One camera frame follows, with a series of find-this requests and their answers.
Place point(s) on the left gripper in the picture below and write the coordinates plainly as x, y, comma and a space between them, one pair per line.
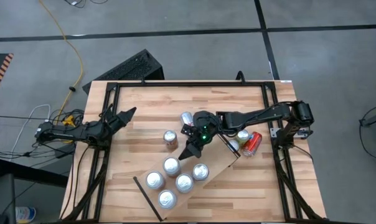
108, 127

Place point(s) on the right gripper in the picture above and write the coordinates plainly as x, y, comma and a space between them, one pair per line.
206, 124

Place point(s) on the silver Diet Coke can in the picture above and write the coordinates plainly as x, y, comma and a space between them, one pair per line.
186, 119
170, 138
172, 166
167, 199

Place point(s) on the pale green Sanzo can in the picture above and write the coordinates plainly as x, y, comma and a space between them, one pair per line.
243, 136

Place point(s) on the red soda can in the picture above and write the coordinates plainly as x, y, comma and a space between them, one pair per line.
253, 144

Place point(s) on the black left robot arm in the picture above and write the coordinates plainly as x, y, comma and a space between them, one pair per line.
66, 132

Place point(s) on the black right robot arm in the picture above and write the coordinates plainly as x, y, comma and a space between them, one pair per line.
253, 116

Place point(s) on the wooden shelf board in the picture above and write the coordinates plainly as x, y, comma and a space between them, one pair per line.
213, 155

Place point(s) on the yellow power plug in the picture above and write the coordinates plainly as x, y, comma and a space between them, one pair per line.
69, 120

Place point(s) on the white and blue bottle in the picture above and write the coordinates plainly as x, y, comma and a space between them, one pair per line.
25, 214

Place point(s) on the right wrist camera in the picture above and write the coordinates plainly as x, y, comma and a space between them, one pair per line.
188, 129

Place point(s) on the black table frame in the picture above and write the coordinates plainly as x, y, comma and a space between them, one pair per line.
191, 84

